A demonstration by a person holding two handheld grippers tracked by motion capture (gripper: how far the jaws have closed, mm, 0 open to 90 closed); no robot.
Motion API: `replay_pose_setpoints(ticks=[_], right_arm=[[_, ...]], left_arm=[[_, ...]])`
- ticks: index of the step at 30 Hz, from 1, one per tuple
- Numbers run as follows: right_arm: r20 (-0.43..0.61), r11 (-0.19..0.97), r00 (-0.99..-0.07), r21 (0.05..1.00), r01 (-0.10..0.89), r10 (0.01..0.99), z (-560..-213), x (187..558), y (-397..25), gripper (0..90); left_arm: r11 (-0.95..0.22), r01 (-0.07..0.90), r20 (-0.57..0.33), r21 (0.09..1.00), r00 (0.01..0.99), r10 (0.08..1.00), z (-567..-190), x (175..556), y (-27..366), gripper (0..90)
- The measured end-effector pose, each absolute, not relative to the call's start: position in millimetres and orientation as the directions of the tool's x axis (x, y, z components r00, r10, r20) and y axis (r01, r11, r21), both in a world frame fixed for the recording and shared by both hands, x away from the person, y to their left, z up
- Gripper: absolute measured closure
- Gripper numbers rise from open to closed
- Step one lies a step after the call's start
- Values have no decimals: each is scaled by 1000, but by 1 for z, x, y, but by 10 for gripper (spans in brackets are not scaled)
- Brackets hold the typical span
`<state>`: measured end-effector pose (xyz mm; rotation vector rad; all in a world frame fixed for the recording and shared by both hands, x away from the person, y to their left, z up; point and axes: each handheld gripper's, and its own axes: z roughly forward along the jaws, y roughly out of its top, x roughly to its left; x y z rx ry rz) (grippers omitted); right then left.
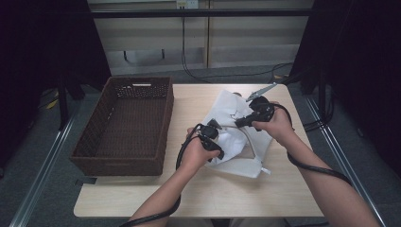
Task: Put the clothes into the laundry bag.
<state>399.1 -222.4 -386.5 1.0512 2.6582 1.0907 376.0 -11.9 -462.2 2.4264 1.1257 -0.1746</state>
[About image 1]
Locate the black curtain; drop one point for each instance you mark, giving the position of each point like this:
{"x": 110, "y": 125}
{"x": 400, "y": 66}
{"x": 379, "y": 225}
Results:
{"x": 362, "y": 47}
{"x": 31, "y": 47}

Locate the white mesh laundry bag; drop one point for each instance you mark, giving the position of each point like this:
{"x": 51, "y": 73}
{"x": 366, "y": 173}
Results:
{"x": 227, "y": 107}

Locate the person's leg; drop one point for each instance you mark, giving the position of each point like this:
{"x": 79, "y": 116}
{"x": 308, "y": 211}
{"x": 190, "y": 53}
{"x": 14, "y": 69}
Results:
{"x": 189, "y": 223}
{"x": 258, "y": 223}

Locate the yellow floor tape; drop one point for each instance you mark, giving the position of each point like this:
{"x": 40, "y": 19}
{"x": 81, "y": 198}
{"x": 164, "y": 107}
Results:
{"x": 52, "y": 104}

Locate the person's left hand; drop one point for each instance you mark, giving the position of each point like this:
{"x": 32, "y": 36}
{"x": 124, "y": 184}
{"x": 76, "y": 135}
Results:
{"x": 194, "y": 156}

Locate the person's right leg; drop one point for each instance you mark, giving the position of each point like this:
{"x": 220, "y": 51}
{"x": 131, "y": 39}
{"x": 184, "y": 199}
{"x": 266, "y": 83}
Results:
{"x": 258, "y": 223}

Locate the metal floor rail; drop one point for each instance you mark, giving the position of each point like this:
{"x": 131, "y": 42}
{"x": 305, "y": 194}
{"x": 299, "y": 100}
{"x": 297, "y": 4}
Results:
{"x": 362, "y": 192}
{"x": 43, "y": 167}

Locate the black metal stand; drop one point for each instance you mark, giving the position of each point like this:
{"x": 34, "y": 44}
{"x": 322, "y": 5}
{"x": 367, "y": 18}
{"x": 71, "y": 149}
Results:
{"x": 63, "y": 104}

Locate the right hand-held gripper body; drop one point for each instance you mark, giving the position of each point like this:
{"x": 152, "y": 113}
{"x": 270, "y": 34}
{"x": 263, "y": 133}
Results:
{"x": 263, "y": 110}

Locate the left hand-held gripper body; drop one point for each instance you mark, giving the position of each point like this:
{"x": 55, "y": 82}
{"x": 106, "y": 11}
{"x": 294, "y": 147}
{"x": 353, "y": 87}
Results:
{"x": 208, "y": 135}

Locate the person's left leg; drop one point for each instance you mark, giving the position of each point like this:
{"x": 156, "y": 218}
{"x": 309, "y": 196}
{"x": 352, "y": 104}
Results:
{"x": 189, "y": 223}

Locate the white wall outlet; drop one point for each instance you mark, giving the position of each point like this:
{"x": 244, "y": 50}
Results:
{"x": 187, "y": 4}

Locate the black horizontal bar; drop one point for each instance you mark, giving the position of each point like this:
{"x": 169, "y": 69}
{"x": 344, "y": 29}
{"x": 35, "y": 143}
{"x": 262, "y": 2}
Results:
{"x": 201, "y": 13}

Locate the person's right hand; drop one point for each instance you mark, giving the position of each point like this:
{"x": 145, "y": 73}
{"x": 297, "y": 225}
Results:
{"x": 279, "y": 126}

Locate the brown wicker basket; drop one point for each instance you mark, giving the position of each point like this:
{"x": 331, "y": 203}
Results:
{"x": 94, "y": 164}

